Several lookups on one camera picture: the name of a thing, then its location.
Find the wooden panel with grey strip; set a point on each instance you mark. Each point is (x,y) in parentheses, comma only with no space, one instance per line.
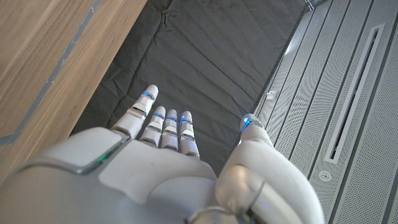
(61,59)

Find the long ceiling vent slot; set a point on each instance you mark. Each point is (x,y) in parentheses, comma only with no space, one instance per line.
(354,93)

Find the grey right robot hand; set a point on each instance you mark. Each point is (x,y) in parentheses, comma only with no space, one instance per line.
(140,186)

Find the round ceiling fixture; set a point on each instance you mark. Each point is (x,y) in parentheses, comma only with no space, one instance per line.
(325,176)

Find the black backdrop curtain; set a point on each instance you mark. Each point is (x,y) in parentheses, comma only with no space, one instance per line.
(202,62)

